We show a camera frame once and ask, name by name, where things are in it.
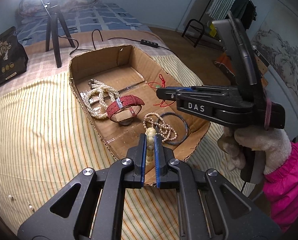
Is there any cream bead bracelet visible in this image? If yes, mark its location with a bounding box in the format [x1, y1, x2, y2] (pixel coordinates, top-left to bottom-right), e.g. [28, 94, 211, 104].
[145, 127, 156, 167]

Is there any landscape wall poster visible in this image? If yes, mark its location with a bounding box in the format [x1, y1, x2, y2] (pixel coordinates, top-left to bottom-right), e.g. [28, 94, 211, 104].
[249, 0, 298, 122]

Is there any yellow striped sheet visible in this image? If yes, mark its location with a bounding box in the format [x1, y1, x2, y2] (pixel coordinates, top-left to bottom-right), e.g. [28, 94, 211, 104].
[0, 55, 252, 240]

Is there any red string pendant necklace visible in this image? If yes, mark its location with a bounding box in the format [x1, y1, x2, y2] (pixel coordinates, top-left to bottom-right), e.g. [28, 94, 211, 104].
[148, 74, 168, 107]

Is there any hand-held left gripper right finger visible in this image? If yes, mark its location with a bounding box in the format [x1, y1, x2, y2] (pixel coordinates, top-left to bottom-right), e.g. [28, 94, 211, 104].
[154, 133, 282, 240]

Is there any blue patterned quilt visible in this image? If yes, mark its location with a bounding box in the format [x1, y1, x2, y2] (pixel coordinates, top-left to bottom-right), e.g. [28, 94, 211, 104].
[15, 1, 152, 47]

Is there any dark green garment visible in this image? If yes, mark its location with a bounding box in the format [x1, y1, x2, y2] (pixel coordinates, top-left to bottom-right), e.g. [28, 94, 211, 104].
[233, 0, 248, 20]

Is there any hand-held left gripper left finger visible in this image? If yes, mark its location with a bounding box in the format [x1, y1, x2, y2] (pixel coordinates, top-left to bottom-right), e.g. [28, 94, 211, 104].
[17, 133, 146, 240]

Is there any black garment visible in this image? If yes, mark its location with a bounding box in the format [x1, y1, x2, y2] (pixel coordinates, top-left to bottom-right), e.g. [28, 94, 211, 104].
[244, 0, 257, 30]

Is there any multi-strand pearl necklace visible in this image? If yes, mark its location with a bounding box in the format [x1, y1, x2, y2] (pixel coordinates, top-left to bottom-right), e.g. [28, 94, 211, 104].
[81, 79, 121, 120]

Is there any checked bed sheet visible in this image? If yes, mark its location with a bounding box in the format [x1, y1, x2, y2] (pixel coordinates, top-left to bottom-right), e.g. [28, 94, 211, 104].
[21, 30, 189, 63]

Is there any cardboard box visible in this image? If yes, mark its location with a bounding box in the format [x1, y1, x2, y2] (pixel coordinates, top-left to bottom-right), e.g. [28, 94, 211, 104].
[68, 44, 211, 187]

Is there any black snack bag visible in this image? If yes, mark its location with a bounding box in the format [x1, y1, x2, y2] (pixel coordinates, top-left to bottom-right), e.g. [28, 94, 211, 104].
[0, 26, 29, 93]

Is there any floral pillow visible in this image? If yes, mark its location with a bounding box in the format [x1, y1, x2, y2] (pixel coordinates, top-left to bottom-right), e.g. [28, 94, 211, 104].
[15, 0, 106, 25]

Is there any person's right hand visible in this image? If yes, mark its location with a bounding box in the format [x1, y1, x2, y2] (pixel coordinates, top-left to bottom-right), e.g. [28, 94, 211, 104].
[218, 126, 293, 175]

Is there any person's right forearm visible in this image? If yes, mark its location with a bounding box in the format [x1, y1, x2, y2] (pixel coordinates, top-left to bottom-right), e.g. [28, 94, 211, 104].
[262, 141, 298, 234]

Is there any thin pearl necklace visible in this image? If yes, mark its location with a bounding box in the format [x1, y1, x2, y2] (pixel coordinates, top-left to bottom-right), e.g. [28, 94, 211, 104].
[142, 112, 178, 143]

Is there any black clothes rack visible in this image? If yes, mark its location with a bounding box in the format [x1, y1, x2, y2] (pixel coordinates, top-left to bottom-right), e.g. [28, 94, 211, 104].
[181, 0, 256, 48]

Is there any black tripod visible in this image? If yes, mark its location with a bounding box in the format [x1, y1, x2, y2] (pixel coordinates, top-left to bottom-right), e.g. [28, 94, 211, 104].
[40, 0, 76, 68]

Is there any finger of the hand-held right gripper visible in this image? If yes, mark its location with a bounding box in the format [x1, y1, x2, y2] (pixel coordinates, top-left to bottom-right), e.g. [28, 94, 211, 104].
[156, 87, 237, 102]
[164, 86, 237, 91]

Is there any dark blue bangle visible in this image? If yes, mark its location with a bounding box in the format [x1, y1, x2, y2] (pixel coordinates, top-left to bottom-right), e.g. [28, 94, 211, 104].
[156, 112, 189, 145]

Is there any black cable with controller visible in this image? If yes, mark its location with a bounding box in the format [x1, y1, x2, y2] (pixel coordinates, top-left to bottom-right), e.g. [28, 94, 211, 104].
[69, 29, 182, 55]

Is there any wristwatch with tan cushion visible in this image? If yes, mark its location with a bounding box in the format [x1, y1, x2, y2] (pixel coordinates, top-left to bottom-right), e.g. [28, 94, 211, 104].
[106, 94, 146, 127]

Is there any striped towel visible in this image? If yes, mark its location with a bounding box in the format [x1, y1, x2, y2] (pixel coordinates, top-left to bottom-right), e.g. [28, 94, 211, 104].
[208, 0, 242, 20]

